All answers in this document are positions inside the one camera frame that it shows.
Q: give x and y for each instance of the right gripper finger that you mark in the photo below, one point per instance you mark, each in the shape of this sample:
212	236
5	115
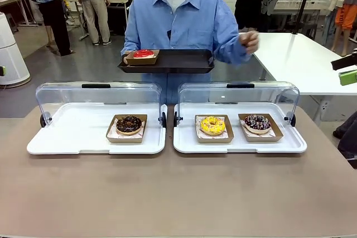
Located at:
348	77
346	62

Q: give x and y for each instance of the cardboard tray of red donut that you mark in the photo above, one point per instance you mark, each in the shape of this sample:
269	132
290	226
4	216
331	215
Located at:
142	61

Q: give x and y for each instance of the red glazed donut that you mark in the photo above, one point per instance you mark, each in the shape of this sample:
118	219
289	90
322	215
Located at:
143	53

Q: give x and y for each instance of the black serving tray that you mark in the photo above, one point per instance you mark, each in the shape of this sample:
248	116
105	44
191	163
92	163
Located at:
184	61

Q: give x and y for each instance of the person's right forearm blue sleeve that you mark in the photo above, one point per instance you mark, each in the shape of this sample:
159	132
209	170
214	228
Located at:
131	40

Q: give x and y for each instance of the person's left forearm blue sleeve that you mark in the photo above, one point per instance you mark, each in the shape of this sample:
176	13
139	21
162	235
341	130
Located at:
231	51

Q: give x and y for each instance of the person in dark jeans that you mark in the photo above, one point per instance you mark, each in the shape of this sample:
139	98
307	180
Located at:
348	140

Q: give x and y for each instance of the person in patterned blue shirt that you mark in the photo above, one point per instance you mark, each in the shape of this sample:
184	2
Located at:
51	6

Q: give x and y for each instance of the purple drizzled donut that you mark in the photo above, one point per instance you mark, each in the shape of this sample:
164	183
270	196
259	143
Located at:
258	123

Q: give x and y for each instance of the cardboard tray of purple donut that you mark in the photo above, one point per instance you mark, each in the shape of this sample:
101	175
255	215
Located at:
265	138

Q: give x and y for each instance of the person in khaki trousers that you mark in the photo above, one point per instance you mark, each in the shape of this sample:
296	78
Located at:
94	4

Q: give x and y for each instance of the chocolate sprinkle donut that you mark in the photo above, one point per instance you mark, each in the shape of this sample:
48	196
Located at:
128	125

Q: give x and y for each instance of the cardboard tray of chocolate donut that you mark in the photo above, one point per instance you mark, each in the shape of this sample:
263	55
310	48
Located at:
125	140

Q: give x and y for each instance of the yellow sprinkle donut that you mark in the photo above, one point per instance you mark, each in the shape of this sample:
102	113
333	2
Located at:
212	125

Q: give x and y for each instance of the cardboard tray of yellow donut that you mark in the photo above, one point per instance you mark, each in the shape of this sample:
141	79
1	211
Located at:
214	140

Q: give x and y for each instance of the person's left hand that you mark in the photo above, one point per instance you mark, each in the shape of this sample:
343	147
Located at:
251	41

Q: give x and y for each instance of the person's right hand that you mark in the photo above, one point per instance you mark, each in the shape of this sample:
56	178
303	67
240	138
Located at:
125	57

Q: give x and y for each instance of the white air purifier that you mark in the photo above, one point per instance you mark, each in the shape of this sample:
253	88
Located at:
11	54

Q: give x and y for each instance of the mannequin with orange shorts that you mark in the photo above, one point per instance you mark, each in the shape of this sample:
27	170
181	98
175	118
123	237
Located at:
344	12

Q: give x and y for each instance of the white side table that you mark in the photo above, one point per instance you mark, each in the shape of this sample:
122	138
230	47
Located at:
293	59

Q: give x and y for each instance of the background long white desk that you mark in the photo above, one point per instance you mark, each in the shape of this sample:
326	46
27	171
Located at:
301	5

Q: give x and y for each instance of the black tripod pole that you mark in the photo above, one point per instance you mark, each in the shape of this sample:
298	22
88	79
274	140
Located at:
302	1

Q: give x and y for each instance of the clear plastic display lid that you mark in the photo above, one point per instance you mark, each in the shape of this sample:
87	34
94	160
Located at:
251	94
83	94

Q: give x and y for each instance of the white display tray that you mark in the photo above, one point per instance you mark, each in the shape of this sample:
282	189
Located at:
240	147
69	132

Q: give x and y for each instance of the printed paper liner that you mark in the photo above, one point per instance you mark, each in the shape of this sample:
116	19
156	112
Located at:
200	133
249	133
113	132

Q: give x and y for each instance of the background desk with equipment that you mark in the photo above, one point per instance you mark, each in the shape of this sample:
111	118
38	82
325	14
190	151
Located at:
117	1

